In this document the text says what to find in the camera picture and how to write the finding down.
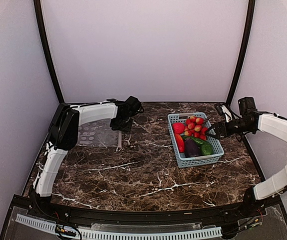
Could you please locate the red round toy fruit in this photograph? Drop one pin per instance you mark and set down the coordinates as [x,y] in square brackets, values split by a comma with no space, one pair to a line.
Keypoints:
[178,127]

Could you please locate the red toy berry bunch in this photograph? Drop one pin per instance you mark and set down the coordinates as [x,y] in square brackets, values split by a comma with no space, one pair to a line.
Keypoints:
[195,127]

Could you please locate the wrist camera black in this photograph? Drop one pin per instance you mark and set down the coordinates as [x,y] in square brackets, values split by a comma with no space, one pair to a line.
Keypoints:
[246,106]
[133,106]

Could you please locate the green toy cucumber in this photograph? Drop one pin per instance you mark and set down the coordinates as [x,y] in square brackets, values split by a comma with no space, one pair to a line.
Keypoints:
[205,147]

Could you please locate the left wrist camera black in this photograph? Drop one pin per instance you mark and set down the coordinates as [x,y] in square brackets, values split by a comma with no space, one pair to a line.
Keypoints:
[133,106]

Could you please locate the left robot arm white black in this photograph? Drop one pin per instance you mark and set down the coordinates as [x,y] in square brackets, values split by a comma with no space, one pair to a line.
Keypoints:
[63,133]

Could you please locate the black right frame post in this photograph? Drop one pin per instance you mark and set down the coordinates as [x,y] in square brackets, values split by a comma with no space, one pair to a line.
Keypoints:
[242,51]

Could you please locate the light blue plastic basket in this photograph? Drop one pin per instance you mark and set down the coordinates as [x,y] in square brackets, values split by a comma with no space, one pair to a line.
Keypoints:
[181,160]

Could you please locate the black frame post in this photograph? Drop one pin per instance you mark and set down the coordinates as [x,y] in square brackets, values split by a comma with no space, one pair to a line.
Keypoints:
[46,50]
[242,51]

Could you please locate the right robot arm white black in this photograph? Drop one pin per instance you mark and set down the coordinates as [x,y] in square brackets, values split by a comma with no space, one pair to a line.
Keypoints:
[275,150]

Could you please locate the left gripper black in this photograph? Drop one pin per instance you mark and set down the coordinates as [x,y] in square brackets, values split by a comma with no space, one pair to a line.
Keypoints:
[127,128]

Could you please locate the black left frame post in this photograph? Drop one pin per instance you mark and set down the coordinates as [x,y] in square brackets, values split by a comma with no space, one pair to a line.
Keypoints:
[46,50]

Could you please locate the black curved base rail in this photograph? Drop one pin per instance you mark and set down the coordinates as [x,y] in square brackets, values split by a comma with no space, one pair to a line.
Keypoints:
[268,223]

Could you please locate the white slotted cable duct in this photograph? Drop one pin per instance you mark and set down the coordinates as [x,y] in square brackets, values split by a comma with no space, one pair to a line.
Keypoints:
[123,232]

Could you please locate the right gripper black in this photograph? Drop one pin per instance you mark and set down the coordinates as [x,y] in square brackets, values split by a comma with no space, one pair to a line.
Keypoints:
[217,126]

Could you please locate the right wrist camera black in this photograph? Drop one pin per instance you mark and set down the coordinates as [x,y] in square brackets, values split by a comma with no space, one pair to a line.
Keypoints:
[246,106]

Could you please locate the purple toy eggplant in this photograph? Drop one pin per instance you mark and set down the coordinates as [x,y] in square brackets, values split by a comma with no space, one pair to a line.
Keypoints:
[191,149]

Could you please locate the clear dotted zip top bag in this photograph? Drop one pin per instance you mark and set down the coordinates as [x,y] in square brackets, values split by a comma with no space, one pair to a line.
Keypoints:
[99,134]

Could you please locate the red toy chili pepper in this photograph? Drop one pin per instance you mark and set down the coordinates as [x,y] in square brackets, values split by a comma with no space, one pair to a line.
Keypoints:
[180,143]

